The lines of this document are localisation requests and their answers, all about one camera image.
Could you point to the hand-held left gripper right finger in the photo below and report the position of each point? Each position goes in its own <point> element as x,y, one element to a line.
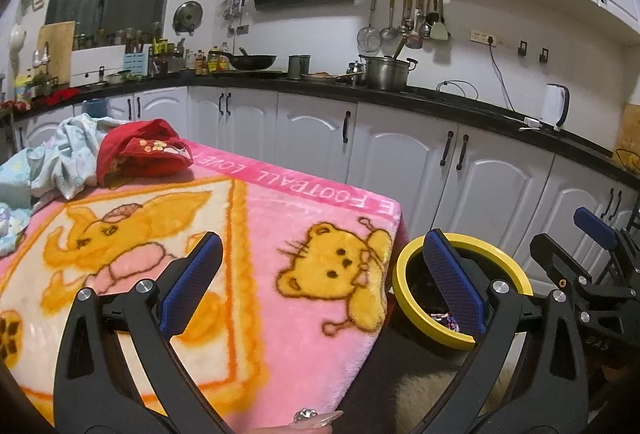
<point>452,281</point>

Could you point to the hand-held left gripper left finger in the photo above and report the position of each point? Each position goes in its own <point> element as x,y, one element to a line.
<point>192,284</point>

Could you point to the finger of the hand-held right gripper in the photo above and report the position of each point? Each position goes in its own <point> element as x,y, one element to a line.
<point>597,226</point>
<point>560,259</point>

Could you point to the purple candy wrapper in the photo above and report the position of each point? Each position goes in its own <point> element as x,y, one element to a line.
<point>450,321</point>

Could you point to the yellow rimmed black bin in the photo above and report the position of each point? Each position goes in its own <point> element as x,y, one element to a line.
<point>507,260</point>

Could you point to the tan wooden board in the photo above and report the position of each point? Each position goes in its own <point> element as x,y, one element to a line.
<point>631,132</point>

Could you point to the pink cartoon printed blanket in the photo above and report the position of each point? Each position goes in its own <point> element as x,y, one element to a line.
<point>280,214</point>

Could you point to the beige fur rug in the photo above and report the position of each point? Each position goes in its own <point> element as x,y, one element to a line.
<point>430,394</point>

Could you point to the white power adapter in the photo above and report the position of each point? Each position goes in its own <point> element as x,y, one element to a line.
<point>531,121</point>

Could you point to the white electric kettle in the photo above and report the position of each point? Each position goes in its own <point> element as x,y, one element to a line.
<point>550,107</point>

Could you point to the row of white base cabinets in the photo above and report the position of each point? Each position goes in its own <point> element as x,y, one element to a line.
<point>400,154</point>

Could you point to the red embroidered cloth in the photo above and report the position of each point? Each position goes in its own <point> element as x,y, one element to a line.
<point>145,149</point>

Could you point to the light blue cloth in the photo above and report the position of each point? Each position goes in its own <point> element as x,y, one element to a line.
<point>70,149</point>

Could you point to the black kitchen countertop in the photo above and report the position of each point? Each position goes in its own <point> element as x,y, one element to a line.
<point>450,99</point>

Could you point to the blue grey cup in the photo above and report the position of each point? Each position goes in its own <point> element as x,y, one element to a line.
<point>95,107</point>

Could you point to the steel stockpot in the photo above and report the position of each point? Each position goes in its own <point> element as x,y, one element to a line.
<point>387,74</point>

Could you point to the row of condiment bottles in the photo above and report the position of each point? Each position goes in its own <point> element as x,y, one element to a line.
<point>200,62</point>

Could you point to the blue utensil holder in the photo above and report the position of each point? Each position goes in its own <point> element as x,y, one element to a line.
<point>135,64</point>

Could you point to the black wok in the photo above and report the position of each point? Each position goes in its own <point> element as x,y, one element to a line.
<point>252,63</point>

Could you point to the small steel teapot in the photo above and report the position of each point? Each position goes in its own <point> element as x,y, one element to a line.
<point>356,68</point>

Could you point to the metal mug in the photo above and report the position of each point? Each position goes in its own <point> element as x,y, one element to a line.
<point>299,67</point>

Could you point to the rack of hanging kitchen utensils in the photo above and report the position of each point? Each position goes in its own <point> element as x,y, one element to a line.
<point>440,29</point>

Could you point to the steel pot lid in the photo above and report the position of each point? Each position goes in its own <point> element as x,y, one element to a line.
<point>187,17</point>

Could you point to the wooden cutting board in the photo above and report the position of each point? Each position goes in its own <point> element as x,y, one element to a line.
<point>55,49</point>

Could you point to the small hung kitchen tools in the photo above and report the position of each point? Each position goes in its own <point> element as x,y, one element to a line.
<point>235,7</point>

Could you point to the black wall hook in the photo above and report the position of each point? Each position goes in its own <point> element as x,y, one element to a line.
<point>543,55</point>
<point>522,48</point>

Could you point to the white wall socket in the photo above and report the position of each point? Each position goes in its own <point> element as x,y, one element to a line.
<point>480,36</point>

